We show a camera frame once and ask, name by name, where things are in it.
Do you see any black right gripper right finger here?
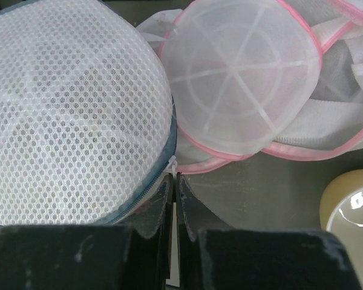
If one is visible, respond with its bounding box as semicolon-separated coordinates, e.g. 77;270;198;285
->
175;175;361;289

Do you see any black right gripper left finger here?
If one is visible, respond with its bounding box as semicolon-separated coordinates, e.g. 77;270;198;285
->
0;175;173;289

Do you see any blue zipper white mesh bag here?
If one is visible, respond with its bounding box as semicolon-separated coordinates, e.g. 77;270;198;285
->
0;1;177;228

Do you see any pink trimmed mesh laundry bag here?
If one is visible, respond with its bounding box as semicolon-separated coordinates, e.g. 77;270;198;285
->
137;1;363;174

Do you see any yellow ceramic mug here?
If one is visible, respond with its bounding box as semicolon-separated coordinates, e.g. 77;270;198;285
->
319;169;363;239

